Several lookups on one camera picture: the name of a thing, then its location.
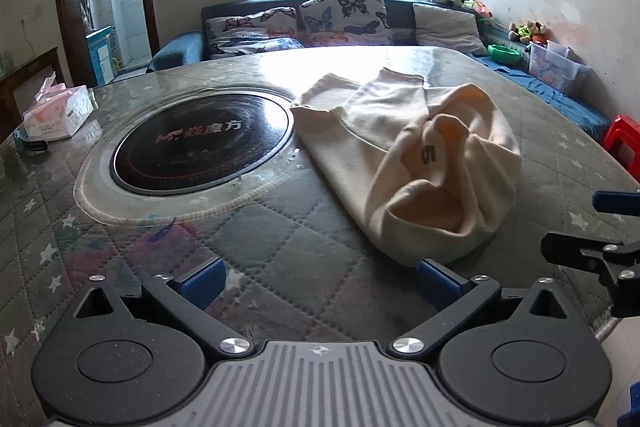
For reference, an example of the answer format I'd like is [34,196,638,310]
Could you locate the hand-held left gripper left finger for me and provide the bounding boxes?
[72,257,253,358]

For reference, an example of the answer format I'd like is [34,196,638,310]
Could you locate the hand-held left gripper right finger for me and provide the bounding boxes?
[389,258,576,358]

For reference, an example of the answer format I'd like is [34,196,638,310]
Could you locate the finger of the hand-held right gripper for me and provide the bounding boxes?
[592,189,640,215]
[541,231,640,319]

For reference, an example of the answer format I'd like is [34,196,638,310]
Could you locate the cream fleece garment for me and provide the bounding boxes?
[290,68,522,265]

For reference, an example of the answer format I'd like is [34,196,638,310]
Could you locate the red plastic stool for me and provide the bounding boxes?
[601,115,640,182]

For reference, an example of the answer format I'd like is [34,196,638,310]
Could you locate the blue sofa cover cloth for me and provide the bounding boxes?
[470,54,613,142]

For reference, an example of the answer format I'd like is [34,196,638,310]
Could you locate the round black induction cooktop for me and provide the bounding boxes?
[107,88,296,198]

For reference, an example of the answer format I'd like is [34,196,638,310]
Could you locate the clear plastic storage box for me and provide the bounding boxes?
[527,39,590,98]

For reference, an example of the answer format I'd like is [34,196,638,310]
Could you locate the green plastic bowl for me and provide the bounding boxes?
[487,44,526,65]

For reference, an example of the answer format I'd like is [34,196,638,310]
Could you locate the group of small plush toys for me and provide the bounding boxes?
[509,21,548,46]

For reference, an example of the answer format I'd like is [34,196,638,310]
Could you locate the small black device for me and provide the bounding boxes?
[14,127,51,154]

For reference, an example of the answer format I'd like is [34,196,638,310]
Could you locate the pink tissue pack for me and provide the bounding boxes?
[22,72,96,140]

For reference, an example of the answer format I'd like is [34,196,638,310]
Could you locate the blue sofa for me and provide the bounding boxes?
[147,0,613,142]

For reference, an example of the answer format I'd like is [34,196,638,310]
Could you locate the green and orange toy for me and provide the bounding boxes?
[462,0,494,20]

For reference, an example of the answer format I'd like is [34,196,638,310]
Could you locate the grey cushion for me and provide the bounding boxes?
[412,3,488,56]

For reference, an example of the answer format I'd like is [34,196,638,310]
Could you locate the blue cabinet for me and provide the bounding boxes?
[85,26,118,86]

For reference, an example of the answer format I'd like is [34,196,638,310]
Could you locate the dark wooden cabinet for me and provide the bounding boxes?
[0,47,63,128]

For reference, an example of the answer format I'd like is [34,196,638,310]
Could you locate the large butterfly print pillow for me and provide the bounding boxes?
[299,0,393,48]

